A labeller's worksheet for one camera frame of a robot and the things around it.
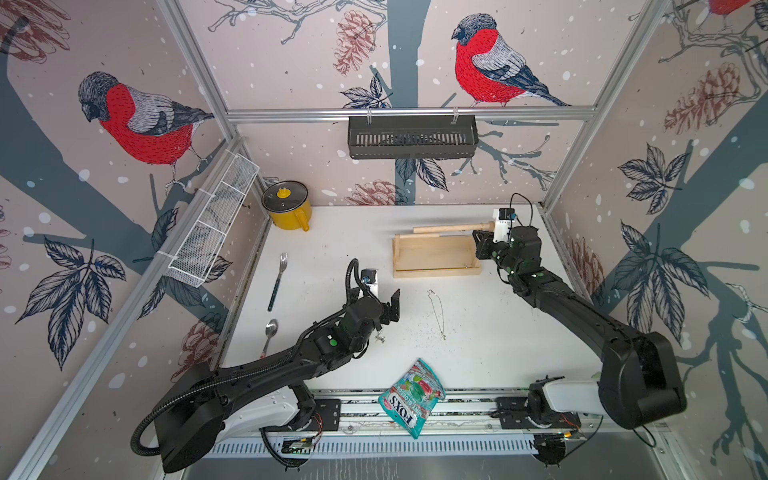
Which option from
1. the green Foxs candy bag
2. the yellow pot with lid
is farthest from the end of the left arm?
the yellow pot with lid

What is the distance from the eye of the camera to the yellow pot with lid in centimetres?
109

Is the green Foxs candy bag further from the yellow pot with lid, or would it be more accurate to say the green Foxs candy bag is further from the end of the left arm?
the yellow pot with lid

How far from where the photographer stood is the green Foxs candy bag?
2.35 feet

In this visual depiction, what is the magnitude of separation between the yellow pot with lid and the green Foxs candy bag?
65 cm
